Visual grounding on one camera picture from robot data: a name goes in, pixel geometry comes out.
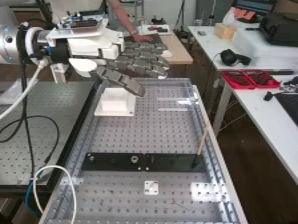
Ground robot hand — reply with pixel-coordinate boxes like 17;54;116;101
45;11;173;99

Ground person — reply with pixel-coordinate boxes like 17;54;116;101
45;0;154;44

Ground small white box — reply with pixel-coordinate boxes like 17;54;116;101
93;86;137;118

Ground wooden desk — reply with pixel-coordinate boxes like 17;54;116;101
132;31;194;66

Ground white desk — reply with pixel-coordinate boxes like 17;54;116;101
188;24;298;76
212;73;298;188

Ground small wooden box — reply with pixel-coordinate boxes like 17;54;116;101
214;22;238;42

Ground black headphones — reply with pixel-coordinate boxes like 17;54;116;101
218;48;253;67

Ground clear box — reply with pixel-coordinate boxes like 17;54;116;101
43;77;249;224

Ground red tray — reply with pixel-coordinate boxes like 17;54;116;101
245;69;282;89
220;69;257;90

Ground thin stick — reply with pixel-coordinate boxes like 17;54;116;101
193;120;212;168

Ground black plate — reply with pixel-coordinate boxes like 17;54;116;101
83;152;209;174

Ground black case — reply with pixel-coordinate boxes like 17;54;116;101
258;12;298;47

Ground black desk mat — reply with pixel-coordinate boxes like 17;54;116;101
273;91;298;128

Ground white cable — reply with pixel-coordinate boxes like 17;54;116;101
0;59;49;120
32;164;79;224

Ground black cable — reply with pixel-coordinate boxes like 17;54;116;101
0;114;61;166
19;62;37;181

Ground small white metal bracket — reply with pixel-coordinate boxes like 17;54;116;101
141;179;161;196

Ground blue cable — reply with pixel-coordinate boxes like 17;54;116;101
24;181;44;218

